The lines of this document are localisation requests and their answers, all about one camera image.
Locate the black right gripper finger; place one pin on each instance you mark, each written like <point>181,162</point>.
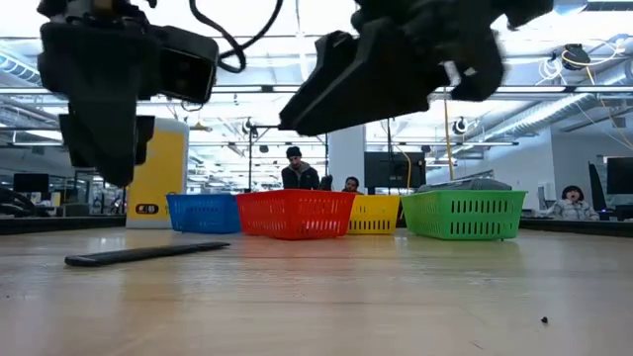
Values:
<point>356,89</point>

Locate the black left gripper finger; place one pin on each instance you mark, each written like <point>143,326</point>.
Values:
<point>144,136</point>
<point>106,143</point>

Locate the black plastic comb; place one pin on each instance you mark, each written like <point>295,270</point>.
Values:
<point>138,254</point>

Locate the dark grey plastic bottle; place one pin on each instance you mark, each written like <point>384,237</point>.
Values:
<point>487,185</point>
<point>445,188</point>

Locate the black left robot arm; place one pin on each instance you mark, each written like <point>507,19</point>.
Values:
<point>99,10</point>

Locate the yellow and white pillar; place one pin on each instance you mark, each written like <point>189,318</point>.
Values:
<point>163,173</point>

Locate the white square column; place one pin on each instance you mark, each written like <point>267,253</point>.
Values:
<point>346,153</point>

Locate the black monitor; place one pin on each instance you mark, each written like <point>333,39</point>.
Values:
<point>30,183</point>
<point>620,173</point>
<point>393,170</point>

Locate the person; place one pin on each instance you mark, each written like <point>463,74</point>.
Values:
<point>573,210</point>
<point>352,185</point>
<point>299,178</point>

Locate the blue plastic basket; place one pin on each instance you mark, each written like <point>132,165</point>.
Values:
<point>203,213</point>

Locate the yellow plastic basket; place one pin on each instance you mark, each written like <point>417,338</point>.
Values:
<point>376,215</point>

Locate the red plastic basket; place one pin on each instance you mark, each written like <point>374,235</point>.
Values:
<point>297,215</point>

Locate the green plastic basket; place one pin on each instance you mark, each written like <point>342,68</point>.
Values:
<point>460,217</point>

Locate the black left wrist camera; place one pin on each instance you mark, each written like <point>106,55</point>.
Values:
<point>190,66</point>

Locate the black metal rig frame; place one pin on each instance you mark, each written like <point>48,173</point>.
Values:
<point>249,163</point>

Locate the silver ventilation duct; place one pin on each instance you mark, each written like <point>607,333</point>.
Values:
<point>544,118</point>

